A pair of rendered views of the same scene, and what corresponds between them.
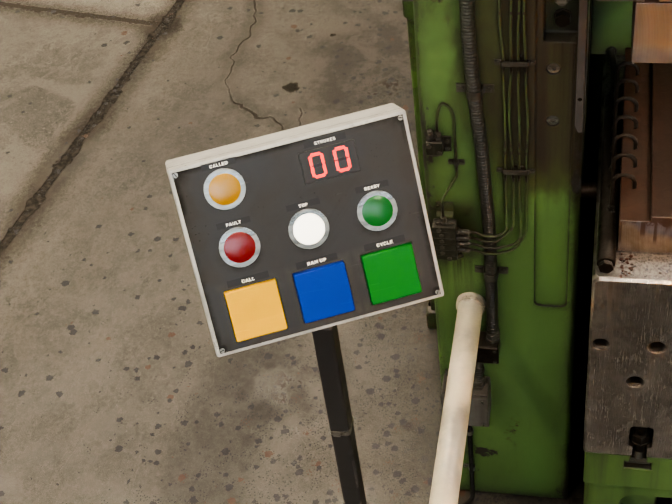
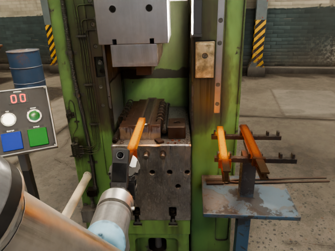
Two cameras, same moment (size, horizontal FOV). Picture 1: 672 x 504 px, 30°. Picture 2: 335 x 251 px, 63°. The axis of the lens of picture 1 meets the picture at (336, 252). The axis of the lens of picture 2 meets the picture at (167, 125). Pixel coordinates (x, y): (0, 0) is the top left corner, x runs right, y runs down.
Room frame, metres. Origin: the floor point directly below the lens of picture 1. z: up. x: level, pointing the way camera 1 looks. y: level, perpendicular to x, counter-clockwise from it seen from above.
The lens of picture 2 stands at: (0.04, -0.36, 1.49)
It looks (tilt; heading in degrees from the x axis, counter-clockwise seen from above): 23 degrees down; 346
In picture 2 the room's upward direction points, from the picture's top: 2 degrees counter-clockwise
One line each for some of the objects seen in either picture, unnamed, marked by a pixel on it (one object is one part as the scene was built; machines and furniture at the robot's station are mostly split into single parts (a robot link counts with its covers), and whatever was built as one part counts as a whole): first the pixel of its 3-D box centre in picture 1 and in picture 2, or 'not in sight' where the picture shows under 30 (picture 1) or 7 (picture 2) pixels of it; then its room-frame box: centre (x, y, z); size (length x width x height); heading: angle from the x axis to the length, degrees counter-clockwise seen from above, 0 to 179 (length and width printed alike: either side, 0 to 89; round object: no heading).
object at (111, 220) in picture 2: not in sight; (108, 231); (0.56, -0.34, 1.02); 0.12 x 0.09 x 0.10; 164
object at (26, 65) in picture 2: not in sight; (28, 73); (5.89, 0.98, 0.44); 0.59 x 0.59 x 0.88
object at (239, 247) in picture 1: (239, 247); not in sight; (1.24, 0.13, 1.09); 0.05 x 0.03 x 0.04; 73
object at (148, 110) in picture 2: not in sight; (148, 110); (1.45, -0.60, 0.99); 0.42 x 0.05 x 0.01; 163
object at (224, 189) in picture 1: (224, 189); not in sight; (1.29, 0.14, 1.16); 0.05 x 0.03 x 0.04; 73
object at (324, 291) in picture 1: (323, 291); (12, 141); (1.21, 0.03, 1.01); 0.07 x 0.05 x 0.07; 98
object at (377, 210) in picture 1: (377, 210); (34, 115); (1.27, -0.07, 1.09); 0.05 x 0.03 x 0.04; 73
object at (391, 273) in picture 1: (391, 273); (38, 137); (1.23, -0.07, 1.01); 0.07 x 0.05 x 0.07; 98
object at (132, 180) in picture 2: not in sight; (121, 188); (0.73, -0.38, 1.02); 0.12 x 0.08 x 0.09; 164
